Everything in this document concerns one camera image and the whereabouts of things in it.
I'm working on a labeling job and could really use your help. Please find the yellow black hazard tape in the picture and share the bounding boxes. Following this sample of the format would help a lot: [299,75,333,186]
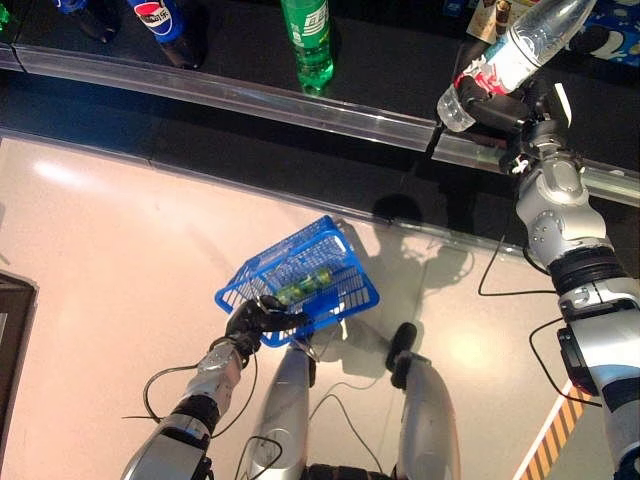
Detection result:
[513,383,595,480]

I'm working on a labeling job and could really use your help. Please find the clear water bottle red cap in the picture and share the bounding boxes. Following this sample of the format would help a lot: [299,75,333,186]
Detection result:
[436,0,599,134]

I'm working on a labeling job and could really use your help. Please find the Pepsi cola bottle blue cap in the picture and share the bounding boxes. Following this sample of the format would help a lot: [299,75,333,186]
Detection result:
[126,0,207,70]
[52,0,122,45]

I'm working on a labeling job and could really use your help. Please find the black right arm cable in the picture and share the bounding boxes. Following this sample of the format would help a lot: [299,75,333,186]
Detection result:
[477,234,601,409]

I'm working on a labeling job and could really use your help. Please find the thin black body cable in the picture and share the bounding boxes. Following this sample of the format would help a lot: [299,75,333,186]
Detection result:
[307,382,386,476]

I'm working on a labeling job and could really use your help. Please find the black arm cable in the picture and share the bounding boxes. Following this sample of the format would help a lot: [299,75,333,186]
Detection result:
[122,349,259,441]
[477,234,601,409]

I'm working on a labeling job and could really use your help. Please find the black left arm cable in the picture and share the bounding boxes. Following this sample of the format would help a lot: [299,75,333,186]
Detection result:
[122,349,259,441]

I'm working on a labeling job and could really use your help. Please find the dark low display platform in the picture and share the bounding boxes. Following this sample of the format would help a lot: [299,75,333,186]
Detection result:
[0,271,40,441]

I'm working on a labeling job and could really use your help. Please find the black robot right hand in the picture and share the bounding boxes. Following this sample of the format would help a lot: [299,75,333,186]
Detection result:
[456,74,555,166]

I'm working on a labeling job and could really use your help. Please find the black robot waist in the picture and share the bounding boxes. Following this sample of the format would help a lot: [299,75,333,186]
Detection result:
[302,463,401,480]

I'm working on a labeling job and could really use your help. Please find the silver robot right leg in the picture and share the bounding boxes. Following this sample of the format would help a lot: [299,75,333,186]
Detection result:
[384,322,461,480]

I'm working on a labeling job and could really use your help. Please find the blue plastic shopping basket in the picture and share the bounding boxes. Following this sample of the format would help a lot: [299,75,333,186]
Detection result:
[214,214,381,350]

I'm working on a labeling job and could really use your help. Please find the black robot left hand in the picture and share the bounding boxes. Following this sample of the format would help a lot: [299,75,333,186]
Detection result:
[224,294,314,357]

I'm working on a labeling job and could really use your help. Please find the small chocolate picture snack box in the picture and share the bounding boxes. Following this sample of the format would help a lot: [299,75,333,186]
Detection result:
[467,0,532,42]

